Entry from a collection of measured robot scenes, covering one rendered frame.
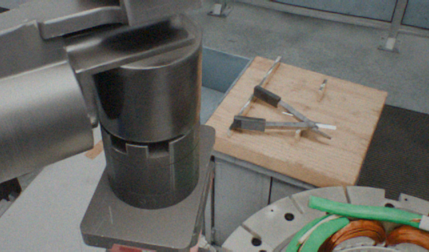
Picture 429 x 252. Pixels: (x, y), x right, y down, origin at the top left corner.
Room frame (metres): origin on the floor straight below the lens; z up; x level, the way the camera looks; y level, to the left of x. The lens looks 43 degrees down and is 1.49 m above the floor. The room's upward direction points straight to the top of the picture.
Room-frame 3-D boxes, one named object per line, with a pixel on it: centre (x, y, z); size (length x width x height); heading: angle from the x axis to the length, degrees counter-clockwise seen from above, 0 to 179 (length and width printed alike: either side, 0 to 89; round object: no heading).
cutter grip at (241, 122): (0.44, -0.04, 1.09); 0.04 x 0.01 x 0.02; 79
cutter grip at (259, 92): (0.50, -0.07, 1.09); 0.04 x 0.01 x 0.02; 49
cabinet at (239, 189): (0.49, -0.11, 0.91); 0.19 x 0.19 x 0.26; 64
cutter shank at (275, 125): (0.44, -0.09, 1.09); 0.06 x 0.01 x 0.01; 88
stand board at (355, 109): (0.49, -0.11, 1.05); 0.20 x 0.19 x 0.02; 64
